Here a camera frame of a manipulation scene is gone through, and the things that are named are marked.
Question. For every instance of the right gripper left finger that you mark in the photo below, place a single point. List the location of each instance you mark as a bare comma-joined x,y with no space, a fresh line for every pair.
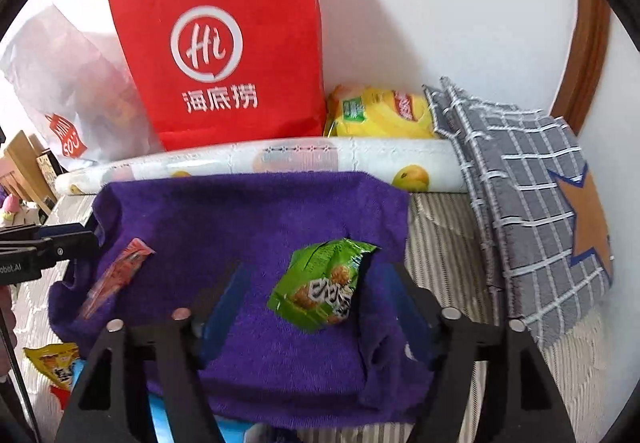
110,401

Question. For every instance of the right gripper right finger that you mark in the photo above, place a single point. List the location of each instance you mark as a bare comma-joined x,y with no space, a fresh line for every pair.
521,401

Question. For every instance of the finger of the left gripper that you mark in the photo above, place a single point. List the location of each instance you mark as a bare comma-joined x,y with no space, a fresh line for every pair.
54,250
35,232

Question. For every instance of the pink toy story candy packet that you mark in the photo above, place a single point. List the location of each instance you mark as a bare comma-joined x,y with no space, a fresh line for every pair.
117,276

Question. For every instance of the green snack packet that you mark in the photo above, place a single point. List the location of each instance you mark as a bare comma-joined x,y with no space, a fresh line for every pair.
318,287

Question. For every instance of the red snack packet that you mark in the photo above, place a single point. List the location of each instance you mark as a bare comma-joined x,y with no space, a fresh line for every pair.
62,395

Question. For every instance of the olive yellow snack packet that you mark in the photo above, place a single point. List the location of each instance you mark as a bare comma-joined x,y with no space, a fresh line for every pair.
56,362

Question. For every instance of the left hand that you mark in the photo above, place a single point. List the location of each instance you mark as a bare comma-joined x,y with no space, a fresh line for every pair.
10,322

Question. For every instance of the patterned brown book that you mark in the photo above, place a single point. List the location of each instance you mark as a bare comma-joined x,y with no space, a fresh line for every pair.
50,168

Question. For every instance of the blue tissue pack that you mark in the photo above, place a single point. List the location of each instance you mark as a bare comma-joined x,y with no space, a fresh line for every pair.
190,424

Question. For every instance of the white Miniso plastic bag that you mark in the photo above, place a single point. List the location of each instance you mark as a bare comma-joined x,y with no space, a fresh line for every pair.
78,91

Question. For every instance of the purple towel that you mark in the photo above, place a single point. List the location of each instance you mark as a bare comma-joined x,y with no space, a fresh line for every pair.
165,243

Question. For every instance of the fruit print rolled mat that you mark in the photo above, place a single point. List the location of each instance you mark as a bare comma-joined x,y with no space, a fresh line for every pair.
411,165

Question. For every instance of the red paper shopping bag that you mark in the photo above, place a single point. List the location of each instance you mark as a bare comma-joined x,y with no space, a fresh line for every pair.
223,71

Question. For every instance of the yellow tea bag pack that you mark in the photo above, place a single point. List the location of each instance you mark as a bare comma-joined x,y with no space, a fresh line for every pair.
366,111

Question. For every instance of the brown wooden door frame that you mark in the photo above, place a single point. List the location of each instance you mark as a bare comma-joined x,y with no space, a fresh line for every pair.
584,63

